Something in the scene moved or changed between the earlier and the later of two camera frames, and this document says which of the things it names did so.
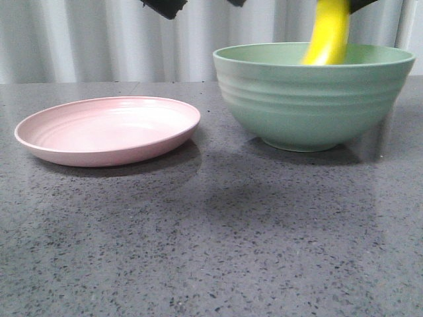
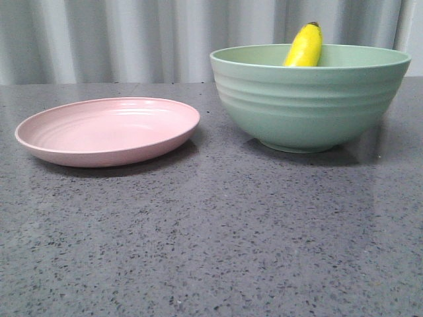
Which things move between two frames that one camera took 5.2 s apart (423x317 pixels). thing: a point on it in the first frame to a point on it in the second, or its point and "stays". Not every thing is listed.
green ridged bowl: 297,107 stays
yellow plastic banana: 329,43 to 306,49
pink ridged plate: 108,131 stays
